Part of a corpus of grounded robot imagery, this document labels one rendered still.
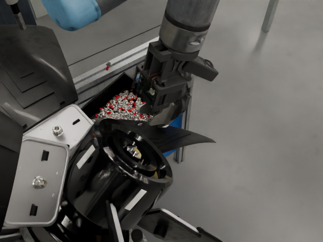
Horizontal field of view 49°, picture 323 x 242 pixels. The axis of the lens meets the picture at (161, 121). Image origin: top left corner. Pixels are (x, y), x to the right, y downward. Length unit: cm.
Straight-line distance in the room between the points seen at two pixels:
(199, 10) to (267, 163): 141
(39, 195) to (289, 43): 221
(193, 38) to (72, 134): 24
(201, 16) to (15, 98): 29
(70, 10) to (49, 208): 25
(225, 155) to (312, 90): 69
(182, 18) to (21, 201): 33
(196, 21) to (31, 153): 30
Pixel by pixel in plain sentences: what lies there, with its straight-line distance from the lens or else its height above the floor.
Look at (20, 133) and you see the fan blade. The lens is 37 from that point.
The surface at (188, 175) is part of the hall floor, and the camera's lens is 177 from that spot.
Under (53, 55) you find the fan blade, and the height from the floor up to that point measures 119.
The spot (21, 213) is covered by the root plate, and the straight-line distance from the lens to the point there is 39.
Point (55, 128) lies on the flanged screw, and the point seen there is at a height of 121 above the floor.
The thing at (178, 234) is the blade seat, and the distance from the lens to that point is 48.
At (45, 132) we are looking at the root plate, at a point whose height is 120.
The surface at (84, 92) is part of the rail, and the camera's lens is 100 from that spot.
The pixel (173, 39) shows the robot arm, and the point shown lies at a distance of 56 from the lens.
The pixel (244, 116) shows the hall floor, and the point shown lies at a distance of 200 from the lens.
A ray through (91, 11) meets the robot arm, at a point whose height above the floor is 128.
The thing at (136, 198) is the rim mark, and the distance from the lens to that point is 39.
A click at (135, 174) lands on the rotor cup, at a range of 37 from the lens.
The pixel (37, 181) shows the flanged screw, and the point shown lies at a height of 126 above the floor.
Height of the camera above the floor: 159
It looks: 55 degrees down
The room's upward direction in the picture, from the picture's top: straight up
